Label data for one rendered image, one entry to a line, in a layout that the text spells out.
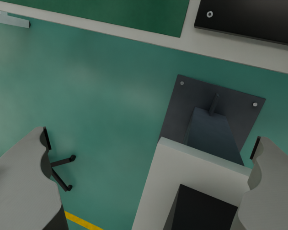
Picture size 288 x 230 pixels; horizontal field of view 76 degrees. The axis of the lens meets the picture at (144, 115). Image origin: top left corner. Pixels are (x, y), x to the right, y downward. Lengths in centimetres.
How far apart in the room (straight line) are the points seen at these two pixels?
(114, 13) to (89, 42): 93
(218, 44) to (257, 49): 6
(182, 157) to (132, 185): 111
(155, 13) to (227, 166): 33
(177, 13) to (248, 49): 14
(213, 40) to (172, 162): 26
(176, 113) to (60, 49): 90
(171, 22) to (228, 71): 78
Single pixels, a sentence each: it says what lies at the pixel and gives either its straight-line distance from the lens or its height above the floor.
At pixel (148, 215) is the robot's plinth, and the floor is 75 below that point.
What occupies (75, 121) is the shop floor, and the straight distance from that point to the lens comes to 149.
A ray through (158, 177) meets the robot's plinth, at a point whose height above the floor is 75.
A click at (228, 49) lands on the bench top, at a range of 36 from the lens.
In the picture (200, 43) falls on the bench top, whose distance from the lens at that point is 36.
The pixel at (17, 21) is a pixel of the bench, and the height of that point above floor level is 10.
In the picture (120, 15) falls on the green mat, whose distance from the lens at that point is 40.
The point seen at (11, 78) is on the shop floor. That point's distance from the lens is 184.
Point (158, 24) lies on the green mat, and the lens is 38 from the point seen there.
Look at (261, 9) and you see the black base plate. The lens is 35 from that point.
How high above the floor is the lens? 111
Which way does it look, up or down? 66 degrees down
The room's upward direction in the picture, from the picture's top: 132 degrees counter-clockwise
